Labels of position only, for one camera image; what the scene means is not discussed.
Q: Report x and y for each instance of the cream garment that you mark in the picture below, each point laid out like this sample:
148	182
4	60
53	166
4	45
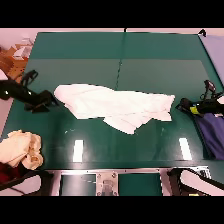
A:
18	148

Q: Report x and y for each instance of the silver frame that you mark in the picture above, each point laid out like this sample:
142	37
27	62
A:
106	181

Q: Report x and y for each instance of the white shirt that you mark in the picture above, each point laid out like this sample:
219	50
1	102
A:
113	105

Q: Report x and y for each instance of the red garment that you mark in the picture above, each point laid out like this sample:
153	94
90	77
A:
7	173

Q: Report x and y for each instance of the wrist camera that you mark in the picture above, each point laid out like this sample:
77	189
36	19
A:
209	87
29	76

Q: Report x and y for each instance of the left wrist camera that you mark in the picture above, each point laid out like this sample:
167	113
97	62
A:
29	76

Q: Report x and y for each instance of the purple garment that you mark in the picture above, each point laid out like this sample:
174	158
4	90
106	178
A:
210	133

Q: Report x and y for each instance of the brown cardboard box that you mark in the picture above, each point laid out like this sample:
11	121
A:
11	65

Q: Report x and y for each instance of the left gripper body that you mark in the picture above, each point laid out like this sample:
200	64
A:
46	98

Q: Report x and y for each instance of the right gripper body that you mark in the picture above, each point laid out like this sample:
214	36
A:
186	105

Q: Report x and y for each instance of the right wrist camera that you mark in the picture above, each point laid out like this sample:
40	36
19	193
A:
209	87

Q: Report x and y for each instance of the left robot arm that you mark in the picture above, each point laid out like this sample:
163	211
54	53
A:
14	89

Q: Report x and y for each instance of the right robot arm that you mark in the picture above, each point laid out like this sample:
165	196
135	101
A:
210	107

